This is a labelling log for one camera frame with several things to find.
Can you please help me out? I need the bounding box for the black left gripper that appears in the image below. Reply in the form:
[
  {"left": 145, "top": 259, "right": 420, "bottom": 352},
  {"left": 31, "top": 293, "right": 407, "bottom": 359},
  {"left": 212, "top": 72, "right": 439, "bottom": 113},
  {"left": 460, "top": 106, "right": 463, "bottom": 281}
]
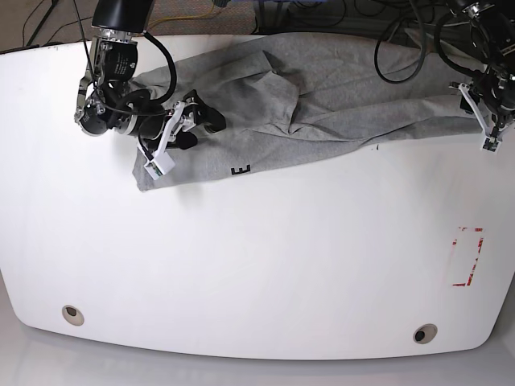
[{"left": 458, "top": 83, "right": 499, "bottom": 125}]

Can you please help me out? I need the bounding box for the red tape rectangle marking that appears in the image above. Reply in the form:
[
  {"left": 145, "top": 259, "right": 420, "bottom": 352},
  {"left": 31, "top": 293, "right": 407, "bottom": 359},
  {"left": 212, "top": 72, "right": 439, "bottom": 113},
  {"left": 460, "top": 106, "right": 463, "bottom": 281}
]
[{"left": 447, "top": 227, "right": 484, "bottom": 288}]

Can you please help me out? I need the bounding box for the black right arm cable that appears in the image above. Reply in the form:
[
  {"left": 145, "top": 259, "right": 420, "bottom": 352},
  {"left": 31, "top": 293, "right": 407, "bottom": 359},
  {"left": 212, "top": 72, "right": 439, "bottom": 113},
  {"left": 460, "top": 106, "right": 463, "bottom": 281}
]
[{"left": 72, "top": 0, "right": 170, "bottom": 117}]

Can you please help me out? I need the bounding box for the left table grommet hole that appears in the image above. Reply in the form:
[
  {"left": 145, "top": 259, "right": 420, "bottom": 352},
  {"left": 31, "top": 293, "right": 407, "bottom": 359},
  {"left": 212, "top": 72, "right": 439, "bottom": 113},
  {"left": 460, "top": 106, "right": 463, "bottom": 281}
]
[{"left": 62, "top": 306, "right": 84, "bottom": 326}]

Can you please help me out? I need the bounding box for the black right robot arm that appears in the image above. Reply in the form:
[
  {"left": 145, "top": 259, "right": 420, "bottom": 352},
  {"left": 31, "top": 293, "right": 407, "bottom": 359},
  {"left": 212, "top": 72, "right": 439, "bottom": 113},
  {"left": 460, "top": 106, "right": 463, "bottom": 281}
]
[{"left": 74, "top": 1, "right": 226, "bottom": 159}]

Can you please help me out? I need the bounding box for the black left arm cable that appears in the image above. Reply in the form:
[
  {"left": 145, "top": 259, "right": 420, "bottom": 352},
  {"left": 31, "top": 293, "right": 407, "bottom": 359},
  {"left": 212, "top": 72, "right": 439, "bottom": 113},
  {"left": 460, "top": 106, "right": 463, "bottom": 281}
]
[{"left": 373, "top": 0, "right": 431, "bottom": 84}]

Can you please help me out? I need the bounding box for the table grommet hole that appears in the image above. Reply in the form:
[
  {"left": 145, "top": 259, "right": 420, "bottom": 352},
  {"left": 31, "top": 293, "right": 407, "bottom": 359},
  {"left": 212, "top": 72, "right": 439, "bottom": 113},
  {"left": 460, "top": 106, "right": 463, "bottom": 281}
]
[
  {"left": 62, "top": 306, "right": 84, "bottom": 326},
  {"left": 413, "top": 323, "right": 438, "bottom": 344}
]

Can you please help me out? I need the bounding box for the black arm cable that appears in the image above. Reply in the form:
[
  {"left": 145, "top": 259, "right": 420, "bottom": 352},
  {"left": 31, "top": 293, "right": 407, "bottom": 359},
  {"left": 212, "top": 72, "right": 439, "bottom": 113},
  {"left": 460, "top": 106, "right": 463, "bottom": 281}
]
[
  {"left": 72, "top": 0, "right": 170, "bottom": 117},
  {"left": 373, "top": 0, "right": 431, "bottom": 84}
]

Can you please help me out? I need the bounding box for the right table grommet hole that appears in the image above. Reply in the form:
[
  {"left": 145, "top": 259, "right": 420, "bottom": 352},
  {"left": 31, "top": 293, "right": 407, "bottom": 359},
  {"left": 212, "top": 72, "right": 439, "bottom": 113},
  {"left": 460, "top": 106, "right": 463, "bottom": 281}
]
[{"left": 413, "top": 323, "right": 438, "bottom": 344}]

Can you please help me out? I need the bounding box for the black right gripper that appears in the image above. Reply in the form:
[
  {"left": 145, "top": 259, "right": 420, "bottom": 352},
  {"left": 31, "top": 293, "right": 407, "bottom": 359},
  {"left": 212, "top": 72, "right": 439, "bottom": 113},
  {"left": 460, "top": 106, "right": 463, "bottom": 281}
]
[{"left": 138, "top": 90, "right": 226, "bottom": 151}]

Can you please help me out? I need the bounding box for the grey t-shirt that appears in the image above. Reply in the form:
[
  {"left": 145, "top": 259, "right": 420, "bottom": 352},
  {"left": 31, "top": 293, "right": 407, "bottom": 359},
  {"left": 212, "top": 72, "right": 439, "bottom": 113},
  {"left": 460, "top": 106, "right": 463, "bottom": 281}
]
[{"left": 133, "top": 33, "right": 481, "bottom": 191}]

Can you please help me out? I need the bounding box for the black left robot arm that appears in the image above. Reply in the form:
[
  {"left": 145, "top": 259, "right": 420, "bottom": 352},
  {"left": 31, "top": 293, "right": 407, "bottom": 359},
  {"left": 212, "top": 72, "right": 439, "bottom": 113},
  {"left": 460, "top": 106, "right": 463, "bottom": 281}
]
[{"left": 434, "top": 1, "right": 514, "bottom": 127}]

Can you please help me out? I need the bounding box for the yellow cable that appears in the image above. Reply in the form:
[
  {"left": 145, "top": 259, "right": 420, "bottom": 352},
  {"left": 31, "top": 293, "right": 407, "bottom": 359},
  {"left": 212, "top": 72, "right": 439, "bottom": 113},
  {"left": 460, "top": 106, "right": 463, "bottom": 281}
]
[{"left": 144, "top": 2, "right": 218, "bottom": 29}]

